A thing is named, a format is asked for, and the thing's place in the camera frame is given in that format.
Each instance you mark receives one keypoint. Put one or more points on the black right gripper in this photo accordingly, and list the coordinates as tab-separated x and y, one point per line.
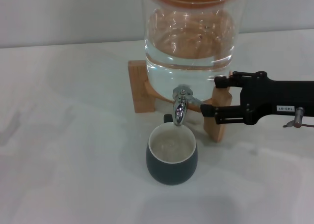
267	96

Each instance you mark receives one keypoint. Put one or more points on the chrome faucet with lever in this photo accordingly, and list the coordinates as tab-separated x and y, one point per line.
179	111

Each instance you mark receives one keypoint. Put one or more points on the black ceramic cup white inside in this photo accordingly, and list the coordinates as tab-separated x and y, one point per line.
171	170

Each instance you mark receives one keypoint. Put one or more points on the clear glass water dispenser jar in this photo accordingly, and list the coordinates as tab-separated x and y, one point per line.
189	49

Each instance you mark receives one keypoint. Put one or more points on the wooden dispenser stand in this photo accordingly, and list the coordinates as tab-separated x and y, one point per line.
141	86

